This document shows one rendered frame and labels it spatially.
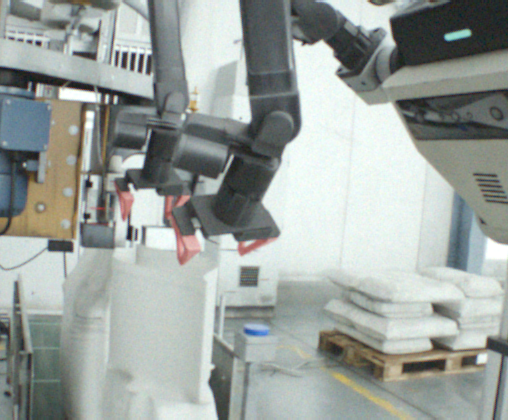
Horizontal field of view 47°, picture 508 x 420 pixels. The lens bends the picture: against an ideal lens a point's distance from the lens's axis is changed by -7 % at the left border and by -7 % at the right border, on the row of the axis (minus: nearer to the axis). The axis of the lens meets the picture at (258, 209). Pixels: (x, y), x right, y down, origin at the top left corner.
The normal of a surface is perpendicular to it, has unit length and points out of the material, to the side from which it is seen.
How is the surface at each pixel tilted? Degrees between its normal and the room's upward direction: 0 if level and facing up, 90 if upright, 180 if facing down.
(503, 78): 130
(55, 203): 90
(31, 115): 90
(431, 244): 90
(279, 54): 105
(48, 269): 90
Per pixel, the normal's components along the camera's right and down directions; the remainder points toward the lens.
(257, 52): 0.00, 0.37
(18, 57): 0.68, 0.10
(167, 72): 0.25, 0.22
